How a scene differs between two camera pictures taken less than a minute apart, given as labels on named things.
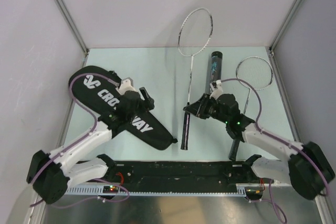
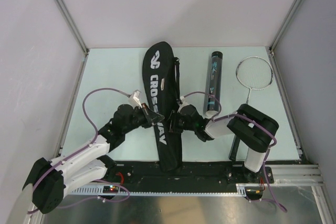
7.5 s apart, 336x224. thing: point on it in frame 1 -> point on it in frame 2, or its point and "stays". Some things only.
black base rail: [179, 176] stays
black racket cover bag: [94, 89] -> [161, 70]
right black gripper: [198, 108] -> [174, 117]
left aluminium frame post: [66, 12] stays
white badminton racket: [259, 72] stays
